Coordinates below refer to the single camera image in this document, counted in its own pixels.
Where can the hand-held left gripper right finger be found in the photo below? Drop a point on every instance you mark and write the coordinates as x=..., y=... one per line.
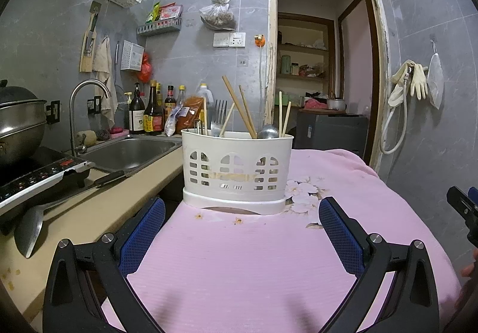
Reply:
x=341, y=239

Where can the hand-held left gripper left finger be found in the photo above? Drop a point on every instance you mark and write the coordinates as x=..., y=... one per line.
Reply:
x=143, y=236

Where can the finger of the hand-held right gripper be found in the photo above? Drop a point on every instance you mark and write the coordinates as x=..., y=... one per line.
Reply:
x=461, y=204
x=473, y=195

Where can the white plastic utensil holder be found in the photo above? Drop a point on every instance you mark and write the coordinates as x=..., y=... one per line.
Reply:
x=239, y=153

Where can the shiny metal spoon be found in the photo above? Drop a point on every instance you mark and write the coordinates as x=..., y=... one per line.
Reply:
x=267, y=132

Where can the metal fork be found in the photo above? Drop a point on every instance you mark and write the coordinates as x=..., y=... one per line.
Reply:
x=218, y=127

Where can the thin wooden chopstick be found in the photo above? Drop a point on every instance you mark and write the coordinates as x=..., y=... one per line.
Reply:
x=228, y=116
x=286, y=118
x=205, y=116
x=280, y=112

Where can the thick wooden chopstick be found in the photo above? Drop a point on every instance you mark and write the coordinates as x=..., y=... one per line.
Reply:
x=244, y=101
x=233, y=97

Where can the person's right hand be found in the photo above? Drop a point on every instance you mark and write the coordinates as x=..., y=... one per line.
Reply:
x=472, y=264

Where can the beige kitchen counter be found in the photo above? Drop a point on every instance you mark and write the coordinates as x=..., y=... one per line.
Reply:
x=93, y=213

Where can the steel sink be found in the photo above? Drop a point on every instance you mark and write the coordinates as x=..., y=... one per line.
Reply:
x=130, y=153

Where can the pink blanket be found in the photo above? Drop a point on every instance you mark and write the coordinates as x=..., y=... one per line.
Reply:
x=242, y=262

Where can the pink soap dish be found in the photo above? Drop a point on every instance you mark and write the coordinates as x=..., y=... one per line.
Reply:
x=119, y=133

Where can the dark scouring pad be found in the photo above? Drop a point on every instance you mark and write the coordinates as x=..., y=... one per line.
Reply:
x=103, y=135

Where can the grey cabinet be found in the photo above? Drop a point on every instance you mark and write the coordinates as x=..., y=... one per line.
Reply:
x=328, y=131

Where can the yellow loofah sponge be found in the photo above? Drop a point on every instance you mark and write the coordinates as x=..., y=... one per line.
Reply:
x=86, y=139

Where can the blue white plastic packet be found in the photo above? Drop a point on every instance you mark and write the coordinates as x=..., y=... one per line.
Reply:
x=172, y=124

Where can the white mesh bag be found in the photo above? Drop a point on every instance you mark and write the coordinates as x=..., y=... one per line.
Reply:
x=436, y=83

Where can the induction cooker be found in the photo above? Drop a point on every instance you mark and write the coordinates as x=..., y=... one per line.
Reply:
x=33, y=176

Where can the cream rubber gloves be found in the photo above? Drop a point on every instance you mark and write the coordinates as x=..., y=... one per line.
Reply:
x=418, y=81

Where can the orange spice packet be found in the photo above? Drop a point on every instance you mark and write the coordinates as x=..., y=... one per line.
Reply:
x=190, y=109

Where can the steel pot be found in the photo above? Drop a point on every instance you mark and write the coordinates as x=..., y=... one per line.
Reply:
x=336, y=104

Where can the pink cloth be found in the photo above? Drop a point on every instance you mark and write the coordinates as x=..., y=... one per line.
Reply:
x=315, y=104

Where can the dark bottle red cap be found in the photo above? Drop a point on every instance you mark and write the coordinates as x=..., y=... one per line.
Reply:
x=170, y=99

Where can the clear bottle yellow cap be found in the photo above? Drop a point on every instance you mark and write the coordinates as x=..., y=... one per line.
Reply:
x=181, y=96

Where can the green box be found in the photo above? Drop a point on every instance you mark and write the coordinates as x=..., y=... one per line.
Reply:
x=289, y=100

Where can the cooking oil jug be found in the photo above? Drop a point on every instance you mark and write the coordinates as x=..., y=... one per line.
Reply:
x=207, y=96

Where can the steel faucet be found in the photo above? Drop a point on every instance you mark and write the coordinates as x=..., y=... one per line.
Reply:
x=89, y=82

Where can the red plastic bag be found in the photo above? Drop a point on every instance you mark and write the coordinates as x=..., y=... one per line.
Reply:
x=145, y=70

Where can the hanging beige towel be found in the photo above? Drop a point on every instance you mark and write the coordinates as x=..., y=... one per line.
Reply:
x=104, y=68

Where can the small glass jar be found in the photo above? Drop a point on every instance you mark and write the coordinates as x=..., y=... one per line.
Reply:
x=295, y=69

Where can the hanging wooden cutting board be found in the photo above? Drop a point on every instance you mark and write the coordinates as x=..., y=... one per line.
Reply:
x=86, y=64

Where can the pale green jar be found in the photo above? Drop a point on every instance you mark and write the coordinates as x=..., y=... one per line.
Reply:
x=286, y=65

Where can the wooden shelf unit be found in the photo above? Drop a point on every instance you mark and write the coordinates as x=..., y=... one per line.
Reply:
x=306, y=49

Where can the yellow green packet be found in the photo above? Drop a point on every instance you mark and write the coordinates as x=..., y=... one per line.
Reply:
x=152, y=14

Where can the red packet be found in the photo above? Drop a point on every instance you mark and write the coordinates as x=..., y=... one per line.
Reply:
x=171, y=12

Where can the hanging clear plastic bag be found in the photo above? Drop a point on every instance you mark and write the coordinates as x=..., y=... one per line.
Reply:
x=220, y=17

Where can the black wall socket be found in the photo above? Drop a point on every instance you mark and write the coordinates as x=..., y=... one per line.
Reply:
x=93, y=105
x=53, y=112

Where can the metal wall hook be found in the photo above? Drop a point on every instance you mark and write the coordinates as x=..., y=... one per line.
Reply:
x=433, y=43

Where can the white perforated wall box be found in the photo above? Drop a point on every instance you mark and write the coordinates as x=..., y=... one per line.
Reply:
x=130, y=55

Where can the worn door frame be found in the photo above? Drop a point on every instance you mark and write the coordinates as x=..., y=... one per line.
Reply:
x=272, y=56

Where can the grey wall shelf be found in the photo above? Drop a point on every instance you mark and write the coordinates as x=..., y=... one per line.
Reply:
x=158, y=27

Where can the white wall switch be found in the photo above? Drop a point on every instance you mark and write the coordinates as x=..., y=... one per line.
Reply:
x=221, y=39

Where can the orange wall hook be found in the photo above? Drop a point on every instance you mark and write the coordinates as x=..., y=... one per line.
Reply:
x=260, y=40

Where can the white wall socket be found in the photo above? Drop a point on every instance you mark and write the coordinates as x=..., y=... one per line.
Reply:
x=237, y=39

